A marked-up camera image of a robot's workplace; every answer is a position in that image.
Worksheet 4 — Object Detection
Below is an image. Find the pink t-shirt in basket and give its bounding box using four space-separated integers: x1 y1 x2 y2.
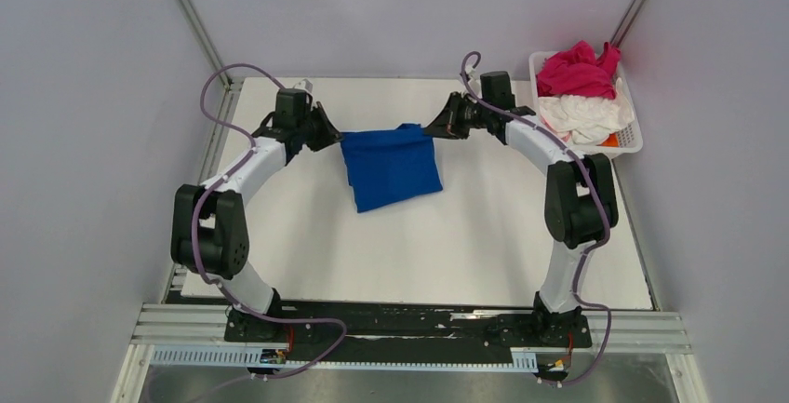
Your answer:
536 41 622 100

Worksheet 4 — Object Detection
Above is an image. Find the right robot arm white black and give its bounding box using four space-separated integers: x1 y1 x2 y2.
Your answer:
423 71 619 348

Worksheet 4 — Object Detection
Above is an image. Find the orange garment in basket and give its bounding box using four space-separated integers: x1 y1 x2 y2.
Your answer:
599 133 620 148

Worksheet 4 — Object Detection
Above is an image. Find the white slotted cable duct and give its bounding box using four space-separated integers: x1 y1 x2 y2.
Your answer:
149 345 538 373

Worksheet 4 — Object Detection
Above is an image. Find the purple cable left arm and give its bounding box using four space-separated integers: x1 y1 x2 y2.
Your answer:
190 63 348 381

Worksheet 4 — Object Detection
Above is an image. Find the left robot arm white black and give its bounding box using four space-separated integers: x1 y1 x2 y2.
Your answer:
170 80 341 342

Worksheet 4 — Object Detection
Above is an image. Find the white t-shirt in basket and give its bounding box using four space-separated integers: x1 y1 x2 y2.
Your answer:
538 77 635 145

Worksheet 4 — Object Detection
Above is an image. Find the aluminium front frame rail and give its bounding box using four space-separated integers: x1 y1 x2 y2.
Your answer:
130 304 692 355

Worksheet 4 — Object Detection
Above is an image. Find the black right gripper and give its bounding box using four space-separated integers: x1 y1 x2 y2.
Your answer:
424 91 493 140

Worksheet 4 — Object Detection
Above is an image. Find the blue printed t-shirt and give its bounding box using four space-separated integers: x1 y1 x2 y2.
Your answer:
341 123 443 213

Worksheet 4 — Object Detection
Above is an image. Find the aluminium frame rail left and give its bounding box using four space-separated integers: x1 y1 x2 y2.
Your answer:
152 0 231 87

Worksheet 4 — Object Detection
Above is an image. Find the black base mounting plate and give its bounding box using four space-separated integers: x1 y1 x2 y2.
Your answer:
223 301 592 362

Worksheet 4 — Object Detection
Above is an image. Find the white plastic laundry basket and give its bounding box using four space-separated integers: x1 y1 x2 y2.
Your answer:
528 42 644 158

